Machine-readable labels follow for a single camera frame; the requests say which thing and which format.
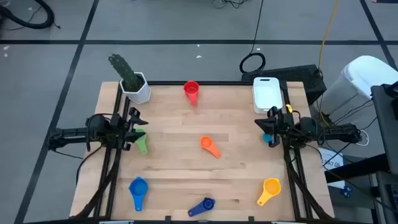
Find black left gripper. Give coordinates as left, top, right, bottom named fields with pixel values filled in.
left=108, top=108, right=149, bottom=152

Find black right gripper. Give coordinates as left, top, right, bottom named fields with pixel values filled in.
left=254, top=107, right=299, bottom=148

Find green measuring cup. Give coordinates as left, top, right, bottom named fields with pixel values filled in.
left=134, top=128, right=149, bottom=156

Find yellow measuring cup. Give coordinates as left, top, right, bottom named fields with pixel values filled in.
left=256, top=177, right=282, bottom=207

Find medium blue measuring cup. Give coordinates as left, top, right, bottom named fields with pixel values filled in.
left=128, top=176, right=149, bottom=212

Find orange measuring cup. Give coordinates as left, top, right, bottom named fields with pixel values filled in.
left=200, top=135, right=222, bottom=159

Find red measuring cup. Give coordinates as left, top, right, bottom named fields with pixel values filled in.
left=183, top=80, right=200, bottom=106

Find navy blue measuring cup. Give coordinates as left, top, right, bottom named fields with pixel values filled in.
left=187, top=197, right=216, bottom=218

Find white plastic basket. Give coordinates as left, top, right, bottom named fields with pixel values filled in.
left=252, top=77, right=284, bottom=114

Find white hexagonal plant pot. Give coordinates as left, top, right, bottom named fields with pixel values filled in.
left=119, top=72, right=152, bottom=105

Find green cactus plant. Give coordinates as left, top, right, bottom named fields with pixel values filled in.
left=108, top=54, right=141, bottom=92

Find black perforated computer case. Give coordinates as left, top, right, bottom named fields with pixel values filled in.
left=241, top=64, right=327, bottom=105

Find white paper label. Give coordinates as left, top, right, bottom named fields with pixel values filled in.
left=318, top=146, right=345, bottom=171

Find black desk crossbar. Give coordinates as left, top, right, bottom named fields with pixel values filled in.
left=325, top=154, right=398, bottom=184

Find small blue connectors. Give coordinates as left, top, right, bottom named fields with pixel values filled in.
left=340, top=185, right=354, bottom=198

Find white lidded bin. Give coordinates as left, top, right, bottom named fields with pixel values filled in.
left=313, top=55, right=398, bottom=119

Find black desk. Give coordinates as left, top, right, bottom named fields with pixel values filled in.
left=370, top=82, right=398, bottom=177

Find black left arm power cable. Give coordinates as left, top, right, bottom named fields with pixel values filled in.
left=75, top=144, right=105, bottom=187

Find black aluminium table frame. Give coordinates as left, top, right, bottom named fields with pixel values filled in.
left=70, top=80, right=335, bottom=224

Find black coiled floor cable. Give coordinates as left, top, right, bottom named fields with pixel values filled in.
left=239, top=0, right=267, bottom=75

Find white cable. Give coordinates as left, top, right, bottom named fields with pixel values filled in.
left=354, top=129, right=370, bottom=147

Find yellow cable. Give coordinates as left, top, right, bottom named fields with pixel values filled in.
left=317, top=0, right=340, bottom=125

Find black cable bundle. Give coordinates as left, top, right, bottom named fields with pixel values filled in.
left=212, top=0, right=249, bottom=9

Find thick black hose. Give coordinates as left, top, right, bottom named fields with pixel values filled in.
left=0, top=0, right=55, bottom=30

